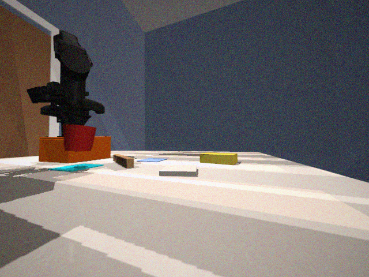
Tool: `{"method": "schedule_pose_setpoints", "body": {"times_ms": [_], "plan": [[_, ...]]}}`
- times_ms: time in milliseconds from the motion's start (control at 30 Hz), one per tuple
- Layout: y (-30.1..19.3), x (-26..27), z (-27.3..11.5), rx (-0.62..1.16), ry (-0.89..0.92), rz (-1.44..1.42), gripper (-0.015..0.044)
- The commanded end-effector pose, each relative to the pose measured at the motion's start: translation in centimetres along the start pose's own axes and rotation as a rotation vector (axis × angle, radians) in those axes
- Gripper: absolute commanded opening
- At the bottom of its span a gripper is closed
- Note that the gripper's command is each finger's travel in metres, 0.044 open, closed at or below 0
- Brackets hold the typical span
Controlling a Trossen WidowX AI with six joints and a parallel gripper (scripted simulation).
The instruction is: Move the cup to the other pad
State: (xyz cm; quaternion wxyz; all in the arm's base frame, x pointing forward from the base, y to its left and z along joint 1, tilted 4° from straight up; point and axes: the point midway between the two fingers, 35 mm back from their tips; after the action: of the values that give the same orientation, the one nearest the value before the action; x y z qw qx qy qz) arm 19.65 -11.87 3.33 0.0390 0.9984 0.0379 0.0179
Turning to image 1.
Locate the red cup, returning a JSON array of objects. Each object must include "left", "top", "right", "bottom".
[{"left": 63, "top": 124, "right": 96, "bottom": 152}]

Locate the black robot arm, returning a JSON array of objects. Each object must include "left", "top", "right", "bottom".
[{"left": 27, "top": 30, "right": 93, "bottom": 107}]

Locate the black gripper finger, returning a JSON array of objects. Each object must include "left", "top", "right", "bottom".
[
  {"left": 63, "top": 111, "right": 91, "bottom": 126},
  {"left": 53, "top": 113, "right": 69, "bottom": 125}
]

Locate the yellow rectangular block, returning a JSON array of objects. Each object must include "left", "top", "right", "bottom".
[{"left": 199, "top": 152, "right": 238, "bottom": 165}]

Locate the tan flat bar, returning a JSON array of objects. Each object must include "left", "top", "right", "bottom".
[{"left": 113, "top": 154, "right": 134, "bottom": 168}]

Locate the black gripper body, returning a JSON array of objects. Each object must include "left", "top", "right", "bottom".
[{"left": 40, "top": 82, "right": 105, "bottom": 117}]

